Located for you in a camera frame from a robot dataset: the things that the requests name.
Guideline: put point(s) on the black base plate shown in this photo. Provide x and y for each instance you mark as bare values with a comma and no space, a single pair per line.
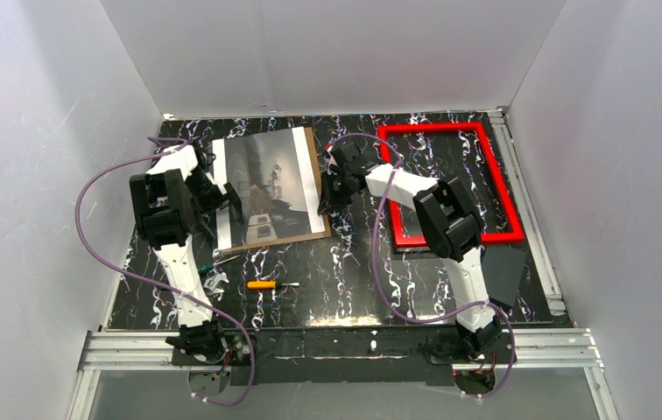
431,354

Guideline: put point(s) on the orange handled screwdriver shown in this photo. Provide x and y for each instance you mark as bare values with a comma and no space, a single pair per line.
269,285

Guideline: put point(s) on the house photo white border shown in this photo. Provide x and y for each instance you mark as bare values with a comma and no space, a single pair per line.
267,188

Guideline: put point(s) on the brown fibreboard backing board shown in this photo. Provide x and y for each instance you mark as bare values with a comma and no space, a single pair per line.
296,191

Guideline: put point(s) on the green handled screwdriver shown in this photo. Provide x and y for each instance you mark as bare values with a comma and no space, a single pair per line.
204,269

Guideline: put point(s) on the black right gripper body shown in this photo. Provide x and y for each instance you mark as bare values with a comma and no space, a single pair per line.
334,182

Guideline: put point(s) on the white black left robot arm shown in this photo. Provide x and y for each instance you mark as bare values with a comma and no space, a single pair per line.
170,202

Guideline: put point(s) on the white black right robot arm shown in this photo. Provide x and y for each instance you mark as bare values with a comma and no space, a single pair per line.
476,321

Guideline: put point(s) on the small silver wrench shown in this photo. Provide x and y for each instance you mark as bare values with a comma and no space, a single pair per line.
212,285

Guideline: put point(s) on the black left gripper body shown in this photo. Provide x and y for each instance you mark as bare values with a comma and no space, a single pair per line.
225,198

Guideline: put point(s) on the dark grey card sheet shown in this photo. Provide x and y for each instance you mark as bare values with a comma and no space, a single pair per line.
502,268

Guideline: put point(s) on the aluminium rail front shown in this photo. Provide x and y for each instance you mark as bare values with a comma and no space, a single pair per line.
148,351

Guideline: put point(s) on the red picture frame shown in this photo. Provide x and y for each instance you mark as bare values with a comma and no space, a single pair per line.
437,211

